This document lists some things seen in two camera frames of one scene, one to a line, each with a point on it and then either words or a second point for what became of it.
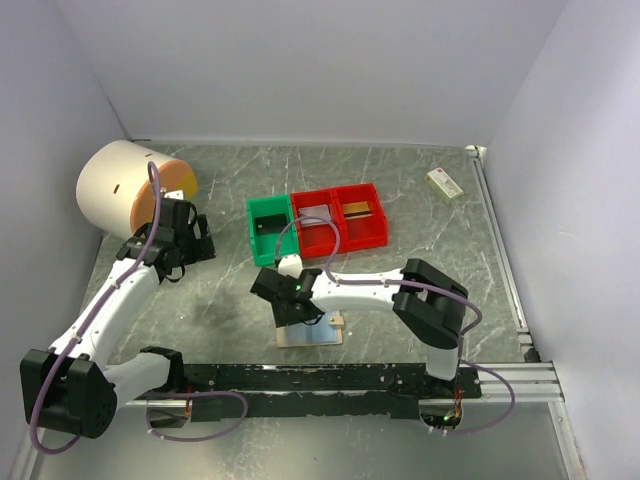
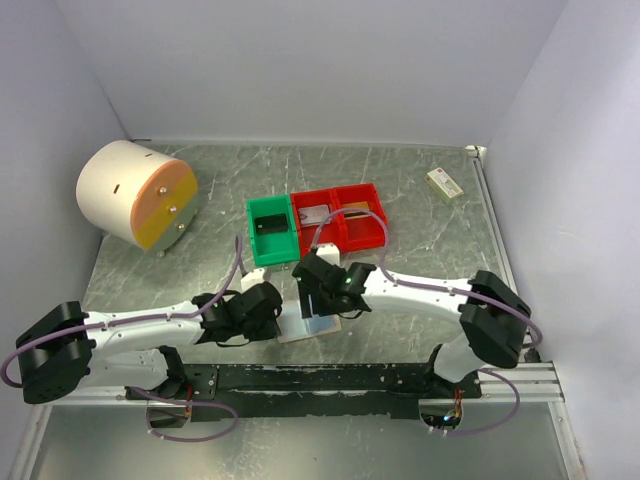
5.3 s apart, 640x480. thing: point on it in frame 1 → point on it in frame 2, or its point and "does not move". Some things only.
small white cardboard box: x=439 y=181 does not move
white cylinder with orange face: x=115 y=188 does not move
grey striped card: x=320 y=211 does not move
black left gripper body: x=187 y=244 → x=255 y=330
